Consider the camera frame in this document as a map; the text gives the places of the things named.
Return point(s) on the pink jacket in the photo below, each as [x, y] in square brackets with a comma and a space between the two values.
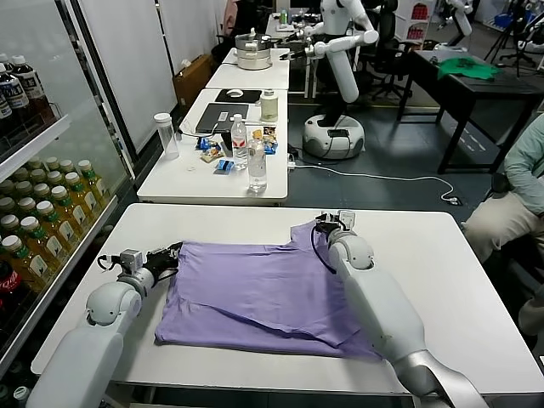
[231, 15]

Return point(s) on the white shelf unit red items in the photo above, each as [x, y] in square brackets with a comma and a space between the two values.
[414, 28]

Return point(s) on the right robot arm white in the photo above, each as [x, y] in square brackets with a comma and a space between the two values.
[382, 306]

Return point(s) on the purple t-shirt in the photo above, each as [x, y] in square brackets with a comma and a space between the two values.
[246, 289]

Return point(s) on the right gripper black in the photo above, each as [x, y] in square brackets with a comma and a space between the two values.
[327, 224]

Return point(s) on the pale green jar white lid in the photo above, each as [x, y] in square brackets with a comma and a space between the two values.
[268, 107]

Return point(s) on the black tripod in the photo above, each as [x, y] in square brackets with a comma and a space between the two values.
[517, 49]

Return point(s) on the blue packet black stripe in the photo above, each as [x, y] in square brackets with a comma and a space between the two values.
[224, 166]

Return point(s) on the yellow tea bottle white cap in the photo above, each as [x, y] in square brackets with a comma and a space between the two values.
[85, 165]
[54, 176]
[59, 192]
[66, 164]
[44, 206]
[38, 173]
[9, 220]
[30, 222]
[6, 203]
[23, 188]
[12, 241]
[26, 203]
[41, 189]
[52, 161]
[72, 177]

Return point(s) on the water bottle red label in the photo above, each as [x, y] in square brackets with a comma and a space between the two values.
[239, 145]

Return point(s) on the small green bottle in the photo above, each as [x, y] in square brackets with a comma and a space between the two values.
[283, 18]

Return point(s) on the cola bottle red label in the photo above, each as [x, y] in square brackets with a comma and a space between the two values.
[10, 281]

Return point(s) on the white power strip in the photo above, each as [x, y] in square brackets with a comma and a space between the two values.
[291, 162]

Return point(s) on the white desk with steamer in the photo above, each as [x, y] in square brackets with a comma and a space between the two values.
[255, 79]

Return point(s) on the black mouse pad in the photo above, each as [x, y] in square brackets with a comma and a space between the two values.
[251, 96]

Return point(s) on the dark snack packet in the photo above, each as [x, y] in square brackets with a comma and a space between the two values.
[269, 132]

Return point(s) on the black office chair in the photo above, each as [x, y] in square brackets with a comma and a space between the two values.
[387, 24]

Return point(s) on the dark tea bottle white cap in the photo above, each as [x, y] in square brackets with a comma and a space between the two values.
[15, 98]
[32, 89]

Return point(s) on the clear unlabelled water bottle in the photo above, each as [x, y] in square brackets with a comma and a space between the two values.
[257, 169]

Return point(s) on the green cloth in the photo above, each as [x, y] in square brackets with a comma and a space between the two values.
[467, 69]

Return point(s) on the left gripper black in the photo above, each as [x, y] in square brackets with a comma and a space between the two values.
[161, 260]

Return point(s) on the beige cracker packet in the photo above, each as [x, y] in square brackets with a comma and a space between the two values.
[210, 158]

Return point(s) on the white desk with snacks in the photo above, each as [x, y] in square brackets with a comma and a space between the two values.
[178, 182]

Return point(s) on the steel steamer pot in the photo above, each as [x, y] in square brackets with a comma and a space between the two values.
[253, 58]

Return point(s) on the left wrist camera box silver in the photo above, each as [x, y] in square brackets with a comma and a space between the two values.
[131, 260]

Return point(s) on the cluttered white desk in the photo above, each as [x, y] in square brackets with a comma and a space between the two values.
[274, 32]

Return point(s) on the black table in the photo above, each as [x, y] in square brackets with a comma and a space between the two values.
[489, 90]

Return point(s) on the floor plug adapter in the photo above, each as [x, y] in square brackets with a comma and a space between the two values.
[452, 200]

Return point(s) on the white humanoid robot wheeled base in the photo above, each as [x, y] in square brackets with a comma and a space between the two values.
[340, 71]

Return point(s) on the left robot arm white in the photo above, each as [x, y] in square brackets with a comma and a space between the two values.
[85, 348]

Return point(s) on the glass door drinks cabinet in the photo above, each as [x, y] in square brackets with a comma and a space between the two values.
[34, 143]

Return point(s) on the black phone stand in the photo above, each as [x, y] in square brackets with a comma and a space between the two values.
[227, 141]

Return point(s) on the dark grey closed laptop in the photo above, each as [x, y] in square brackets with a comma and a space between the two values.
[212, 118]

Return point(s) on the blue and yellow snack packet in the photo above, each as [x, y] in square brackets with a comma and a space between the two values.
[214, 149]

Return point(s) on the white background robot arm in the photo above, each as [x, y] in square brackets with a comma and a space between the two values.
[461, 18]

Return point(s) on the wrist camera box silver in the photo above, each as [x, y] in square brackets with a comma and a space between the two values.
[131, 260]
[347, 220]

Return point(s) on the green label bottle white cap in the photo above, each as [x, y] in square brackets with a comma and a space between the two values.
[21, 392]

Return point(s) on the seated person green shirt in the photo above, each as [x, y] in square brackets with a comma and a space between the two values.
[525, 170]

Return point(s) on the tall clear tumbler white lid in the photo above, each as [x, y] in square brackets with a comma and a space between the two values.
[168, 139]

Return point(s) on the blue plastic crate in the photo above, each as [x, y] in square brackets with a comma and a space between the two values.
[506, 20]

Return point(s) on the right wrist camera box silver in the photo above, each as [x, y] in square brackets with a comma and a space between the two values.
[347, 220]

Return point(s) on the cardboard box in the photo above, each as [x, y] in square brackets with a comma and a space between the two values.
[191, 81]

